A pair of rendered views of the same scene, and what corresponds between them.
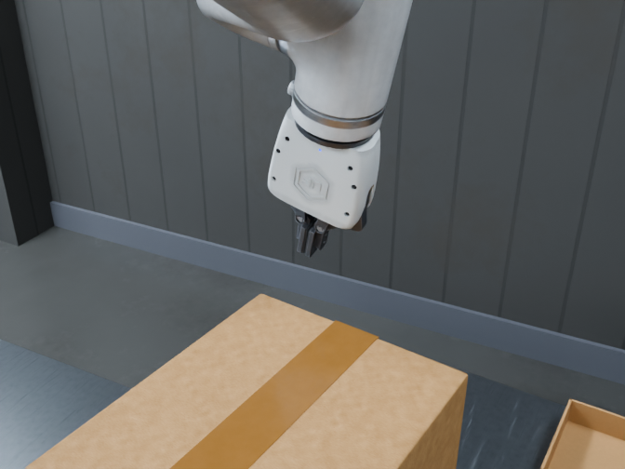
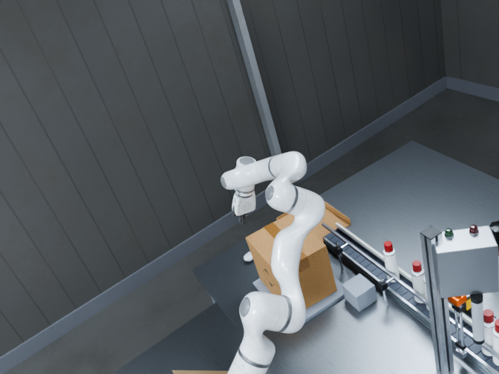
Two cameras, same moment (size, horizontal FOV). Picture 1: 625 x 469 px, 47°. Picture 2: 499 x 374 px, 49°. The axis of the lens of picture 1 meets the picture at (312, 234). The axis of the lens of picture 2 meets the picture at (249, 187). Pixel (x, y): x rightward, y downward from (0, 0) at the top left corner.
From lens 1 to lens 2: 1.96 m
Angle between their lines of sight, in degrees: 43
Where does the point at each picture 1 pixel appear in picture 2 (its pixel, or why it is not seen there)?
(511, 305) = (172, 240)
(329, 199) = (250, 206)
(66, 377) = (190, 323)
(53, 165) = not seen: outside the picture
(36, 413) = (202, 331)
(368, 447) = not seen: hidden behind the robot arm
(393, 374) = (284, 222)
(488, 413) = not seen: hidden behind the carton
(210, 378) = (269, 247)
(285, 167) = (240, 207)
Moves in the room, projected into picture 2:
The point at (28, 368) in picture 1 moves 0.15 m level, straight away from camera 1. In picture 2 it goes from (179, 334) to (148, 338)
